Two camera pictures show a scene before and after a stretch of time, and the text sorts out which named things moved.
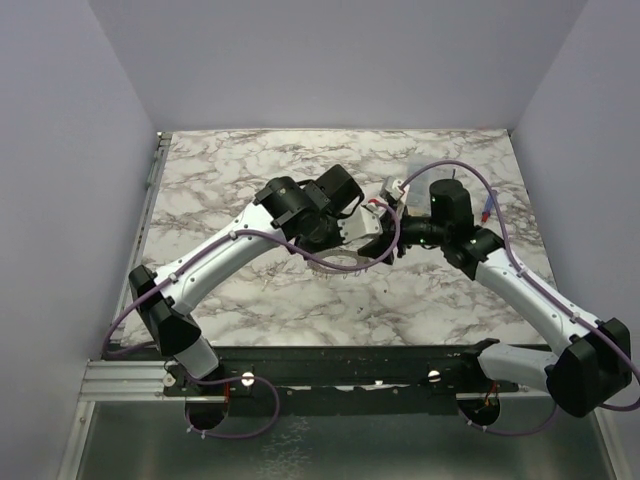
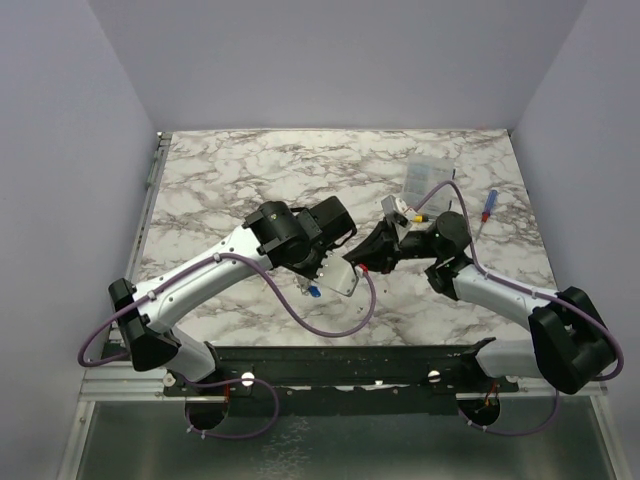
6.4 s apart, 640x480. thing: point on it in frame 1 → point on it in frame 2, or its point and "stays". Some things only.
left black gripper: [335, 241] → [311, 273]
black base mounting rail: [341, 380] stays
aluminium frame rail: [113, 378] stays
